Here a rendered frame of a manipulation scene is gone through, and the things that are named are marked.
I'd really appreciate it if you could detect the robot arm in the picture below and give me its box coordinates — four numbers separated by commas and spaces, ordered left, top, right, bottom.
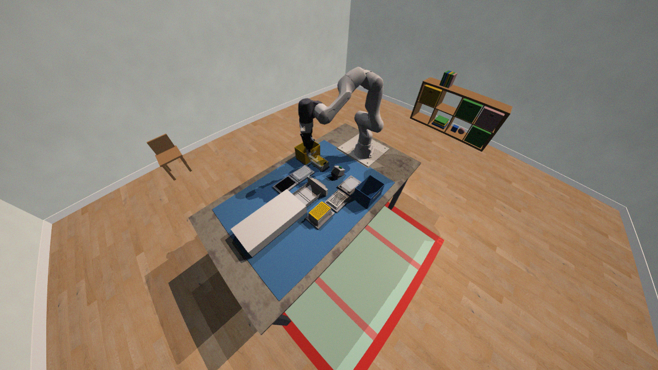
298, 67, 383, 159

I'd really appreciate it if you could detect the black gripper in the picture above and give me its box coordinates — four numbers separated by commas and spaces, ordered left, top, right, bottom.
300, 128, 315, 156

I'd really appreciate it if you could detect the yellow plate with grid of black holes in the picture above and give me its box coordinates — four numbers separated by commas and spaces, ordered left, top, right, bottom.
308, 202, 331, 225

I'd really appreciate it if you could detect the blue bench mat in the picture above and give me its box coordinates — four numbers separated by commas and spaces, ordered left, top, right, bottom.
212, 140, 395, 301

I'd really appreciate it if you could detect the yellow bin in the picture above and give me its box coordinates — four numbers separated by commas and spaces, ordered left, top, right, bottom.
295, 141, 320, 165

